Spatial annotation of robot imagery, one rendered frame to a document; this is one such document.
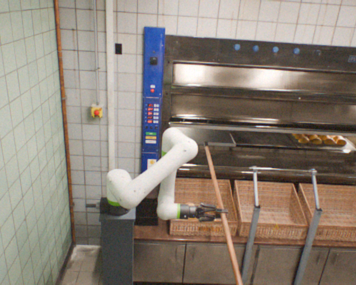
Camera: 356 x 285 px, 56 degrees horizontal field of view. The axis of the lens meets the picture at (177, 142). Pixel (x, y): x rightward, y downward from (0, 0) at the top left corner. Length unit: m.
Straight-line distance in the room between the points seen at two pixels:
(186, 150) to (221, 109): 1.13
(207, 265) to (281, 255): 0.63
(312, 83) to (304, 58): 0.23
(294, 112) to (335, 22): 0.76
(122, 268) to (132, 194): 0.62
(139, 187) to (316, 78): 1.86
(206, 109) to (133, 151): 0.75
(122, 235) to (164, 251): 0.89
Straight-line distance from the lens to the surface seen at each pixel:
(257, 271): 3.16
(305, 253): 3.06
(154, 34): 2.69
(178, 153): 1.81
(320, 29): 2.96
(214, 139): 3.12
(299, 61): 2.96
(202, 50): 2.76
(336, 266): 3.35
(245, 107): 2.92
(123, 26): 2.73
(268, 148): 3.12
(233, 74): 2.83
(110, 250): 2.15
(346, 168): 3.49
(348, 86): 3.16
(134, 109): 2.86
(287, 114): 3.03
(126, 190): 1.78
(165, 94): 2.81
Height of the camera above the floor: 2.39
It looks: 24 degrees down
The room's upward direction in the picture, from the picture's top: 4 degrees clockwise
